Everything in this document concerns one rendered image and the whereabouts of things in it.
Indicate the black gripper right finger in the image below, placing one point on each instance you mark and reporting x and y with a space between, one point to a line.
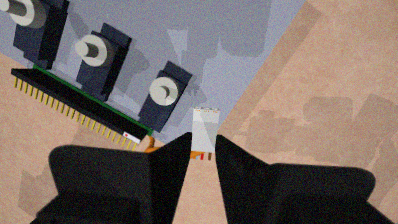
253 190

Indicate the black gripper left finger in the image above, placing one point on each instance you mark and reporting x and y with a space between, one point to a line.
155 179

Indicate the black pin header strip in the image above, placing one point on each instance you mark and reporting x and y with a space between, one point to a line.
82 102

